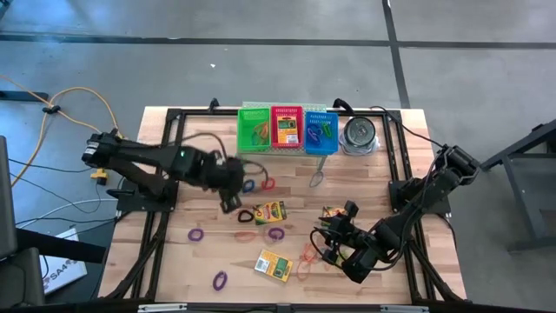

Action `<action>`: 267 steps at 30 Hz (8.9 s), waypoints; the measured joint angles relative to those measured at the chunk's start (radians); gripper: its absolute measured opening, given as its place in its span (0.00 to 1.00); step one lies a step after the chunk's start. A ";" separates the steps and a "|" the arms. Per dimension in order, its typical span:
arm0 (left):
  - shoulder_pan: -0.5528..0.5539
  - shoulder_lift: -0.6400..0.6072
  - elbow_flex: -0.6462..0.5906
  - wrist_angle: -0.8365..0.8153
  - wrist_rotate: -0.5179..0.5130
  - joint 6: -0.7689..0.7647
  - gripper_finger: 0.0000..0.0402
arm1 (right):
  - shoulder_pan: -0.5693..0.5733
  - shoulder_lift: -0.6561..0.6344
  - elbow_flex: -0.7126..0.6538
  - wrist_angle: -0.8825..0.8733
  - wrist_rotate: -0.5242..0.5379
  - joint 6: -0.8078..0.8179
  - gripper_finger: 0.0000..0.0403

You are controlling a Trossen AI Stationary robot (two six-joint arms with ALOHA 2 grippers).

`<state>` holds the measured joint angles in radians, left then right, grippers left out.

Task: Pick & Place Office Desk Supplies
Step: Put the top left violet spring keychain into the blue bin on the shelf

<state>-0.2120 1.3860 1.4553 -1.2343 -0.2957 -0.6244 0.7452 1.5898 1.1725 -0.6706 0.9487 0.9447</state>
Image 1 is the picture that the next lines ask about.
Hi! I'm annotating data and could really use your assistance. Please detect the black metal side table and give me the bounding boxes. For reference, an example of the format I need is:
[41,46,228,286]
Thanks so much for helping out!
[480,117,556,254]

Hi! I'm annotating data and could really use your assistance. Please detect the yellow extension cable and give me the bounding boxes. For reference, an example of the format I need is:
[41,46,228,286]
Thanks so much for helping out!
[0,72,131,189]

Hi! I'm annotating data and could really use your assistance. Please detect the blue plastic basket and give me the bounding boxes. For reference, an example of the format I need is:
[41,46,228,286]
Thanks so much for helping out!
[303,110,339,156]

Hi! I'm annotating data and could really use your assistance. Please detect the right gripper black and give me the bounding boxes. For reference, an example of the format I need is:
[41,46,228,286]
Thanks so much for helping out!
[323,200,392,284]

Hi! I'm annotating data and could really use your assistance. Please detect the black flat bar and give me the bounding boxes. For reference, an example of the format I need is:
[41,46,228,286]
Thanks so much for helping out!
[15,227,108,264]

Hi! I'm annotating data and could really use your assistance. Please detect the green plastic basket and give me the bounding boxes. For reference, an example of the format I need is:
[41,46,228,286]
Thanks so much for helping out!
[236,107,272,153]

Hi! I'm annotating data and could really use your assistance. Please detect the dark grey equipment stand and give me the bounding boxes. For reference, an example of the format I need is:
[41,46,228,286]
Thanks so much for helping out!
[0,135,47,308]

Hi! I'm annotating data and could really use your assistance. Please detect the white cardboard box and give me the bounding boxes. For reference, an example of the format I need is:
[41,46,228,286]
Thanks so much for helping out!
[38,227,89,296]

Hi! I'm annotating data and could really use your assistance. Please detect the black floor bar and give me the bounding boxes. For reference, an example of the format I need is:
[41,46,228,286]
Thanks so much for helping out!
[0,90,50,103]

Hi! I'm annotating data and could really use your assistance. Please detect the silver metal bracket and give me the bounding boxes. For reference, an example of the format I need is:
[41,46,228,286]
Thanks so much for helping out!
[379,304,430,313]
[137,303,189,313]

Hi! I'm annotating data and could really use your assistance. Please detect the white floor cable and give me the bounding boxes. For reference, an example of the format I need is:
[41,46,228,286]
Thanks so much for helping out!
[16,197,119,230]

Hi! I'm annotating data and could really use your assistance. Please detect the yellow Crayola crayon box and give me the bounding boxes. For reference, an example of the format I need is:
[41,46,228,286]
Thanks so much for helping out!
[253,248,295,283]
[275,116,301,145]
[253,200,288,226]
[320,205,348,219]

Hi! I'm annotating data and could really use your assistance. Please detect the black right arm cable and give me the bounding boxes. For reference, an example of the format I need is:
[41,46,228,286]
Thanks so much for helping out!
[368,105,448,148]

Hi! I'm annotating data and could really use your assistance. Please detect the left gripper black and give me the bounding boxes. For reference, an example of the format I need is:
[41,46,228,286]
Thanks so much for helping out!
[200,151,247,214]

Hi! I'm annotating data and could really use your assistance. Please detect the red plastic basket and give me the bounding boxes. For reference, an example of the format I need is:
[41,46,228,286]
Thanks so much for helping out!
[270,105,305,150]

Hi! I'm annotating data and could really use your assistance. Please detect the black floor cable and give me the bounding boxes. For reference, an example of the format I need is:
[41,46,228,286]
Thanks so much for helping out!
[7,156,121,227]

